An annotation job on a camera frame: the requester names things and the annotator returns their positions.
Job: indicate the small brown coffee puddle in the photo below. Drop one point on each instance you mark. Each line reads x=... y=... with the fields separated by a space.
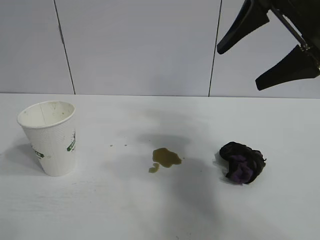
x=153 y=169

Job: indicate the large brown coffee puddle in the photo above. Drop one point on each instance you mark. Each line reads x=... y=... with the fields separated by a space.
x=165 y=157

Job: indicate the white paper cup green logo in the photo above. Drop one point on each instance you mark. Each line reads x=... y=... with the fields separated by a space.
x=55 y=150

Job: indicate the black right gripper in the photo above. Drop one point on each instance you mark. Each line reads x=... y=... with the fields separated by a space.
x=300 y=20

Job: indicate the black purple cloth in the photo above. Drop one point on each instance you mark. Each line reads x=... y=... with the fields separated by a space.
x=240 y=160

